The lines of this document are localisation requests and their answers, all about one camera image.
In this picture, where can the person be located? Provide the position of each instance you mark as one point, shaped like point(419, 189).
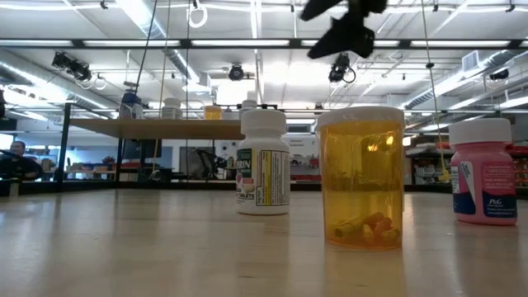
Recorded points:
point(18, 165)

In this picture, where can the round black mounted camera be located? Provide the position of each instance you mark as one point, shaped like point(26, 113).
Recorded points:
point(236, 73)

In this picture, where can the white bottle blue label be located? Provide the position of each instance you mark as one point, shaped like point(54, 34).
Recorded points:
point(248, 104)

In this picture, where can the dark background monitor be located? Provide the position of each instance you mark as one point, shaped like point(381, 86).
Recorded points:
point(140, 149)

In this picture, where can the storage shelving with red bins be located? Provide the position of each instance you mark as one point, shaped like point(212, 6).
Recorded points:
point(425, 165)

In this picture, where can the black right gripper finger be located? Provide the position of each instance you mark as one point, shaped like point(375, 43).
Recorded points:
point(350, 39)
point(319, 8)

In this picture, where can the pink bottle white cap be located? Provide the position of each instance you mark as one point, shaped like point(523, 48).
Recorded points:
point(482, 185)

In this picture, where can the black aluminium table frame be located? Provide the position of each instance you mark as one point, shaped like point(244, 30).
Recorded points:
point(165, 185)

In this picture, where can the clear white-capped bottle front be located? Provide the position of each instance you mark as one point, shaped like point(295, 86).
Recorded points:
point(264, 181)

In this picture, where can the black mounted camera cluster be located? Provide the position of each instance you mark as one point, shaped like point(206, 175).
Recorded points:
point(72, 66)

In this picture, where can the background black robot arm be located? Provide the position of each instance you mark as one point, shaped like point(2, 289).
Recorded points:
point(204, 161)

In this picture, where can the wooden shelf black legs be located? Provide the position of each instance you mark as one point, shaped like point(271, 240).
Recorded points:
point(165, 128)

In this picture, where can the black overhead rig beam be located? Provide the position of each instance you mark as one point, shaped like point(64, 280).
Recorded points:
point(295, 43)

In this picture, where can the white medicine bottle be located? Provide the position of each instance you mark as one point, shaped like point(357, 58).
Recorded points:
point(171, 111)

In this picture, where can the background workbench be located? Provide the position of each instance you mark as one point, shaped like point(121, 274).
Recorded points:
point(82, 171)

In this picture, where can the small amber pill vial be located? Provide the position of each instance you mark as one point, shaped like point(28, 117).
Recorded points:
point(213, 113)

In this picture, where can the large amber pill vial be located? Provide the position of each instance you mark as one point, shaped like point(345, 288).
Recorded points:
point(363, 173)

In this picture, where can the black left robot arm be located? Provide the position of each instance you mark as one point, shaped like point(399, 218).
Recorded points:
point(2, 105)

